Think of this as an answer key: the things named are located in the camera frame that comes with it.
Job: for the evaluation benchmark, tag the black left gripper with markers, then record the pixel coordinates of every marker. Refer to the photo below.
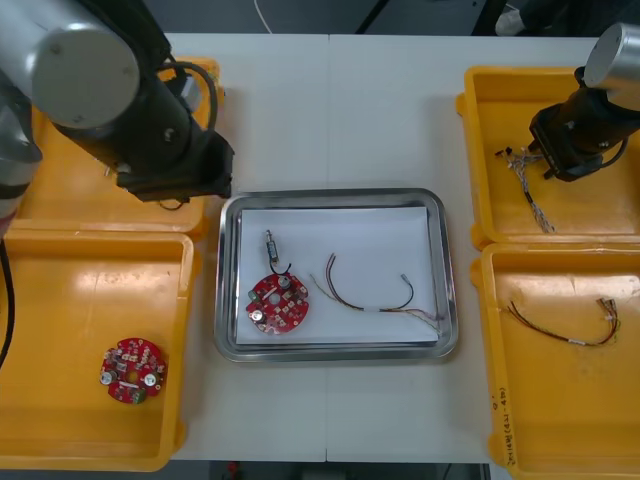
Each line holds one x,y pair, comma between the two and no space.
185,172

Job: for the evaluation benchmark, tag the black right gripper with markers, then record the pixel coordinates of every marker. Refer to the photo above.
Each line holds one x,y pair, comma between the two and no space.
567,147

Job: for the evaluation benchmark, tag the steel tray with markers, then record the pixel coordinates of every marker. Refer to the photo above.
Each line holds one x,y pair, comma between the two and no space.
225,300

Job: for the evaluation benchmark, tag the round red circuit board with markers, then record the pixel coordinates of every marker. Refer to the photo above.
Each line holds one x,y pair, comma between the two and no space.
131,361
286,310

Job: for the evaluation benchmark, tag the silver-grey and black left arm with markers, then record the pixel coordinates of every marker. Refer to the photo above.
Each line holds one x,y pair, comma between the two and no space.
85,65

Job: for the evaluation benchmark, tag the silver-grey and black right arm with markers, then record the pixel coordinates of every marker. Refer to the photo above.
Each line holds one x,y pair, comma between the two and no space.
615,55

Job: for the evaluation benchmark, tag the yellow-orange plastic bin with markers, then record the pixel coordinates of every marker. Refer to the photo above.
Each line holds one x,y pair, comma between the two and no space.
490,110
60,300
550,400
65,200

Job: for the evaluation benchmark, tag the person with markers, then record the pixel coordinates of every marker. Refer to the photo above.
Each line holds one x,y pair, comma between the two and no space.
510,22

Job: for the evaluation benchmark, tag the white paper sheet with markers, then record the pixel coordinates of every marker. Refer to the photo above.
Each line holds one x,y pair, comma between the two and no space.
360,235

